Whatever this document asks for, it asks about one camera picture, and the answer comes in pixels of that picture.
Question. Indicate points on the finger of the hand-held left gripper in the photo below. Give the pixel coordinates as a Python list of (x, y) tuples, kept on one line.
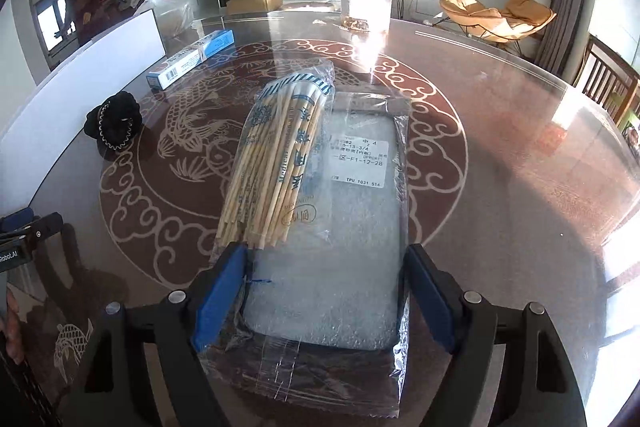
[(15, 222), (42, 232)]

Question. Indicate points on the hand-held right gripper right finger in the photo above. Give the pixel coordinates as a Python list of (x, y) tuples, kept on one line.
[(430, 297)]

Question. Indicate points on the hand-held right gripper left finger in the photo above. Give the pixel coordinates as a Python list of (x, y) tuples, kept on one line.
[(220, 292)]

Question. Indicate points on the bubble-wrapped phone case packet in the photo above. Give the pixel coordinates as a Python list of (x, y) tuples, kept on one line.
[(350, 257)]

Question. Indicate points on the black scrunchie beaded white trim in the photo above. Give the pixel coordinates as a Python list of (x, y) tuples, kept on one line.
[(112, 117)]

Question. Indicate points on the bag of wooden chopsticks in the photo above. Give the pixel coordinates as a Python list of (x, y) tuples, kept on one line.
[(270, 157)]

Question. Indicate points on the white storage box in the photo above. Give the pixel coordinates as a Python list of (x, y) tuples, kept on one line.
[(90, 72)]

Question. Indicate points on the blue and white cream box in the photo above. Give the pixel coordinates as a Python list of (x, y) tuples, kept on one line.
[(190, 59)]

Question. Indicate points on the person's left hand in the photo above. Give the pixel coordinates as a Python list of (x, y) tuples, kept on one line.
[(14, 332)]

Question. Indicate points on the window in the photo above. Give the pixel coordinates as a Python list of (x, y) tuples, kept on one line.
[(52, 27)]

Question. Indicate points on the white plastic bag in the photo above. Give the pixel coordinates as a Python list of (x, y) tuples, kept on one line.
[(170, 17)]

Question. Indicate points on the wooden dining chair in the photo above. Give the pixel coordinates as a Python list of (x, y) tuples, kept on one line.
[(605, 77), (631, 107)]

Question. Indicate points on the orange lounge chair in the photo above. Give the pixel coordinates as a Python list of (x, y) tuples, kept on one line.
[(467, 9), (530, 14)]

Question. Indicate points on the brown cardboard box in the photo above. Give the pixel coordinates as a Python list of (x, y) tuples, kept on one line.
[(252, 2)]

